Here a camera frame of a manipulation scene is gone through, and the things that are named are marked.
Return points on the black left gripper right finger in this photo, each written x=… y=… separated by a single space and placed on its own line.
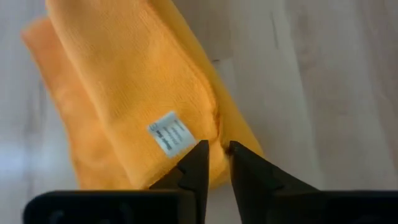
x=264 y=193

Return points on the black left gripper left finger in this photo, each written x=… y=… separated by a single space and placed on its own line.
x=196 y=174

